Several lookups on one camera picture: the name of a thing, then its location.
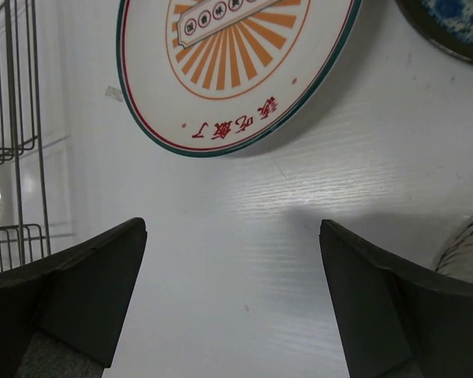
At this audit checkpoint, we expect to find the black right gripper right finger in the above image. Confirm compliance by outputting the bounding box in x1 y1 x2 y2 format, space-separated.
319 220 473 377

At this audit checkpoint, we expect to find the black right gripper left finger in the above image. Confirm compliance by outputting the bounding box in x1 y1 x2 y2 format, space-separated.
0 217 147 377

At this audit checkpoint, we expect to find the small beige speckled dish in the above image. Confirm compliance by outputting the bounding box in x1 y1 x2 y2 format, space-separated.
433 215 473 284

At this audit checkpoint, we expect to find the orange sunburst plate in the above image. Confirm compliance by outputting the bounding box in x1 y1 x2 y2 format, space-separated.
116 1 361 158

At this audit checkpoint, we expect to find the small blue patterned plate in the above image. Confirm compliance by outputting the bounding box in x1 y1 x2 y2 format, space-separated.
397 0 473 65

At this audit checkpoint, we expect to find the metal wire dish rack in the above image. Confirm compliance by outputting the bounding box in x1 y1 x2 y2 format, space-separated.
0 1 52 272

